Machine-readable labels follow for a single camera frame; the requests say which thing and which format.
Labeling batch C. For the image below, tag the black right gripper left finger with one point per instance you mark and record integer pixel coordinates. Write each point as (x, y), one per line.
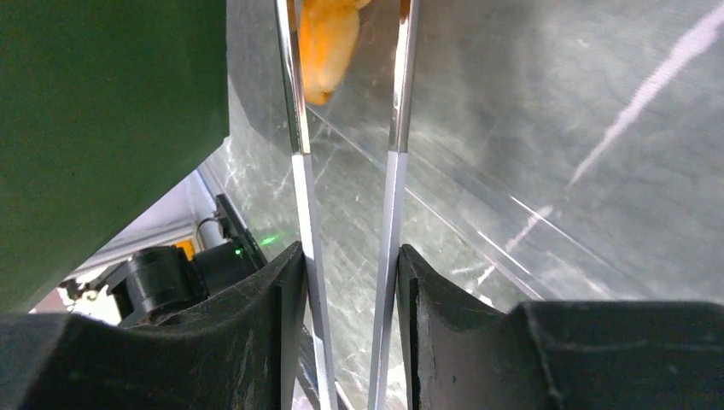
(236, 350)

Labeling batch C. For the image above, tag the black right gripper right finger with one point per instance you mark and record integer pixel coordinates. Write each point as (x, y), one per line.
(459, 352)

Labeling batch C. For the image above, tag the green paper bag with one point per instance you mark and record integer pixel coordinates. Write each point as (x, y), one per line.
(105, 106)

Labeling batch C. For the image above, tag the orange fake bread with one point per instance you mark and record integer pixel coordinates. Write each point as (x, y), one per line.
(328, 37)

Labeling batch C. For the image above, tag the silver metal tongs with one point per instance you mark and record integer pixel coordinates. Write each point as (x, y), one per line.
(363, 172)

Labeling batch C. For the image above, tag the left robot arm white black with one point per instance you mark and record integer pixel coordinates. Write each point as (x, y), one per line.
(158, 281)

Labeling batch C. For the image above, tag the clear plastic tray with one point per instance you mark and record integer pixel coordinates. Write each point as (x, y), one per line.
(558, 150)

